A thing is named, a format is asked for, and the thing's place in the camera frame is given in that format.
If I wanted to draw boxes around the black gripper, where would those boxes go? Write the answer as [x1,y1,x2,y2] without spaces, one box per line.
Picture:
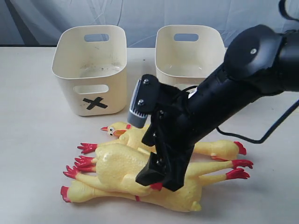
[135,85,197,192]

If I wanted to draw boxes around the yellow rubber chicken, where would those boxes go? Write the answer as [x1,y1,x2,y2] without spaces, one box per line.
[60,160,253,212]
[77,129,247,161]

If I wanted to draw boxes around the headless yellow chicken body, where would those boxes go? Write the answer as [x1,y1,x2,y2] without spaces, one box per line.
[63,144,162,196]

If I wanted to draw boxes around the broken chicken head with tube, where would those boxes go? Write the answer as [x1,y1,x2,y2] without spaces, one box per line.
[101,121,150,137]

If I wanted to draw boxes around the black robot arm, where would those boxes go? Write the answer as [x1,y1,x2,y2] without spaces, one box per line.
[128,25,299,191]

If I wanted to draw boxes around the cream bin marked O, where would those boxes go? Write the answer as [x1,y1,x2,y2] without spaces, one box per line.
[155,25,226,89]

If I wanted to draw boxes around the cream bin marked X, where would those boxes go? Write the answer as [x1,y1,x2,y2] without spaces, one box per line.
[52,25,127,116]

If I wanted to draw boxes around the pale blue backdrop cloth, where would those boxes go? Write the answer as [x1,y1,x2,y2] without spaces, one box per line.
[0,0,299,48]

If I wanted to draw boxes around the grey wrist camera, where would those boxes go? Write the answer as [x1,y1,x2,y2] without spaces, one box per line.
[128,74,160,128]

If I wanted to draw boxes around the black cable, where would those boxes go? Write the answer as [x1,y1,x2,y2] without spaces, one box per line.
[216,98,299,145]

